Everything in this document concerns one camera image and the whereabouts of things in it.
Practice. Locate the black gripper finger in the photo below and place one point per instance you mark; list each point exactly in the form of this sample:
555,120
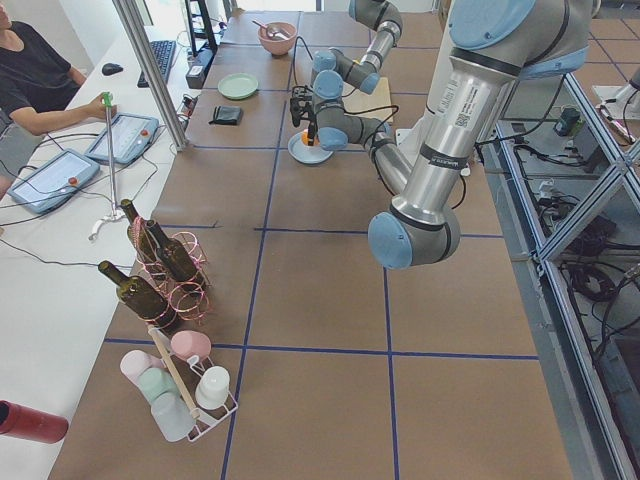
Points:
311,133

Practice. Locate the orange fruit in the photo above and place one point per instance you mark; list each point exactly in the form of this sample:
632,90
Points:
304,138

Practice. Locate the light blue plate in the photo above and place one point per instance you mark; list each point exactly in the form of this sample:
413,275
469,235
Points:
304,154

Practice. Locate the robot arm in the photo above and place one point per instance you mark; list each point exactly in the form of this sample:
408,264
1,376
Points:
332,70
486,45

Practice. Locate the green plate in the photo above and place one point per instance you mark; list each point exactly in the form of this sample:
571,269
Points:
238,86

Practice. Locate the wooden cutting board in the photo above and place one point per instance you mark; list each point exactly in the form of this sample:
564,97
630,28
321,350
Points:
376,105

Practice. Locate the folded grey cloth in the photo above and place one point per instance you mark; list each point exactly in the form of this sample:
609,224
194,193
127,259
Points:
226,115

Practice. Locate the pink bowl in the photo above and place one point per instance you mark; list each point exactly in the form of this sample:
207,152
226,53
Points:
278,47

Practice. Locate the metal scoop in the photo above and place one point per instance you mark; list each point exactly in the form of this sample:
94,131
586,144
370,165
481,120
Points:
272,32

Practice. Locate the black keyboard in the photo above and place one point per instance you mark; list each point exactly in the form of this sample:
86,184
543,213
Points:
164,51

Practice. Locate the far teach pendant tablet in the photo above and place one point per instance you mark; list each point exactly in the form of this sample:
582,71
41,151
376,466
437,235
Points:
131,134

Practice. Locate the teach pendant tablet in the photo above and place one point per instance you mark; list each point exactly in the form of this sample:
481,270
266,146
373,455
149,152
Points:
131,134
52,184

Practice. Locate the middle green wine bottle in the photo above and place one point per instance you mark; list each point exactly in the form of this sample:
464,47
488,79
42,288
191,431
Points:
176,259

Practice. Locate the green wine bottle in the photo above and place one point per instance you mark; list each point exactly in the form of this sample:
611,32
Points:
143,299
176,259
141,239

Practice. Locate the rear green wine bottle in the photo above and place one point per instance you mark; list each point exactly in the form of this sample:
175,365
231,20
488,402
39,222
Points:
141,239

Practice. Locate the metal stand with green top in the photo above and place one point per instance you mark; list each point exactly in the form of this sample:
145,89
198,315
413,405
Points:
115,213

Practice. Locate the black computer mouse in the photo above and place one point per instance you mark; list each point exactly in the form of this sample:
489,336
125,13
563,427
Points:
109,69

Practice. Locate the front green wine bottle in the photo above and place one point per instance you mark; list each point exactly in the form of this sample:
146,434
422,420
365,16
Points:
143,299

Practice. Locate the pink cup on rack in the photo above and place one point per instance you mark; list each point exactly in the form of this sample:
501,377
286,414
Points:
188,343

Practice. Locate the white cup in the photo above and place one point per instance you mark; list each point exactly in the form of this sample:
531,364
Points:
213,388

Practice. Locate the person in black shirt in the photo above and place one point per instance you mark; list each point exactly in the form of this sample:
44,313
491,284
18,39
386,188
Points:
37,83

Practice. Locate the near teach pendant tablet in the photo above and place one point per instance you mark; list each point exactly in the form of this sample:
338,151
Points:
52,184

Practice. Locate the pale pink cup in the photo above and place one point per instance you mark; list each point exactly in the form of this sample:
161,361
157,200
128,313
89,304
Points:
135,362

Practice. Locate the mint green cup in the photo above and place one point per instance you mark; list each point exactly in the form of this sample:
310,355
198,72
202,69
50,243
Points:
154,382

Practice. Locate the grey blue cup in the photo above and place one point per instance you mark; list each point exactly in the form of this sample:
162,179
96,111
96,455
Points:
172,416

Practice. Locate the red cylinder bottle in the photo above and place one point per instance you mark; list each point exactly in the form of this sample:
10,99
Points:
30,424

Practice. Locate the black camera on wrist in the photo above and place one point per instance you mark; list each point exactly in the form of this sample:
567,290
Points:
301,105

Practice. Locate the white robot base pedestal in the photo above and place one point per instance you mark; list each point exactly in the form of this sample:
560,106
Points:
408,141

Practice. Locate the aluminium frame post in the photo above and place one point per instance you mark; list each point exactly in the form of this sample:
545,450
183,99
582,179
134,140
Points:
133,25

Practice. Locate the copper wire bottle rack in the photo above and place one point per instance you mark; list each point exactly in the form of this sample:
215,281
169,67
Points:
193,306

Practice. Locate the white wire cup rack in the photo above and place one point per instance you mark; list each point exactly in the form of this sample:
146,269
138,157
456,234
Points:
186,375

